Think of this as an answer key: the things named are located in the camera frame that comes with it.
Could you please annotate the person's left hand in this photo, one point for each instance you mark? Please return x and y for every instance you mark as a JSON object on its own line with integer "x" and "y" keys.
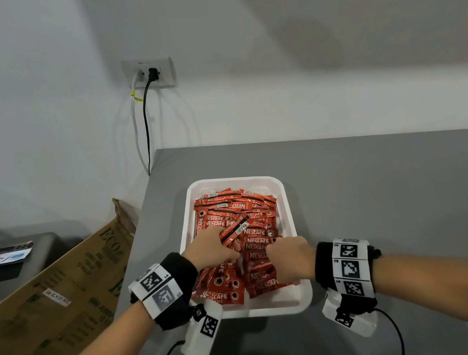
{"x": 209, "y": 250}

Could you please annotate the person's right hand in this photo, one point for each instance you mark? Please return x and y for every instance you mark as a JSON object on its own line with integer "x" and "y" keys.
{"x": 292, "y": 257}

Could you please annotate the pile of red Nescafe sachets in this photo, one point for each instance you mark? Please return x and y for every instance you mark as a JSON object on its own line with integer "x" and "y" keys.
{"x": 263, "y": 239}

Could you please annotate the white plastic tray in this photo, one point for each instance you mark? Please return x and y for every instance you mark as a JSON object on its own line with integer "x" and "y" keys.
{"x": 282, "y": 220}

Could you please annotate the person's right forearm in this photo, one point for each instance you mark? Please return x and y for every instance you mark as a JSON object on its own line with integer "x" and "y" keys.
{"x": 448, "y": 289}

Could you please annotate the black right wristband with markers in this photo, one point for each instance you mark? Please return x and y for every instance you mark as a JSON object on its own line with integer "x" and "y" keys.
{"x": 323, "y": 266}

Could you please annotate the black wristband with markers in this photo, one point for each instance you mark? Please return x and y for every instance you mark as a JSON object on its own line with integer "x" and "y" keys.
{"x": 323, "y": 266}
{"x": 181, "y": 271}

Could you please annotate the black left wristband with markers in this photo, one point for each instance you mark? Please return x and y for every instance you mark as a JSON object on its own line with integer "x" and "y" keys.
{"x": 181, "y": 271}

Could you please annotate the brown cardboard box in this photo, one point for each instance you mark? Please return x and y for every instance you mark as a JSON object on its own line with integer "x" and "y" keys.
{"x": 42, "y": 318}

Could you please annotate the black power plug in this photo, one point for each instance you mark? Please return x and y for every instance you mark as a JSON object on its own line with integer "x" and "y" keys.
{"x": 153, "y": 74}

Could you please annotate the dark grey printer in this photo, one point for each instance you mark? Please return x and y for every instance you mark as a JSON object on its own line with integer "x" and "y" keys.
{"x": 20, "y": 274}

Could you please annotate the flat black device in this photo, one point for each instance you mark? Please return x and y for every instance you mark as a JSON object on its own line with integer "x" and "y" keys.
{"x": 8, "y": 247}

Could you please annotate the white and blue packet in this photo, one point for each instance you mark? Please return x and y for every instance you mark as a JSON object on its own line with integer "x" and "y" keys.
{"x": 5, "y": 257}

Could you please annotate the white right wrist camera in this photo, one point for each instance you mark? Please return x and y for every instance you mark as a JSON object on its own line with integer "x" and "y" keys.
{"x": 356, "y": 322}

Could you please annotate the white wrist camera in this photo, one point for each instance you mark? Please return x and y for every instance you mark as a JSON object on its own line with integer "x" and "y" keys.
{"x": 356, "y": 322}
{"x": 201, "y": 341}

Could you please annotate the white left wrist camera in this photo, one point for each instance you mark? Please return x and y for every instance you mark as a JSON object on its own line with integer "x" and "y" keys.
{"x": 201, "y": 341}

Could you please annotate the grey wall socket plate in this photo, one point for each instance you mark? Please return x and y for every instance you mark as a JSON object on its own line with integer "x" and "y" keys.
{"x": 167, "y": 70}

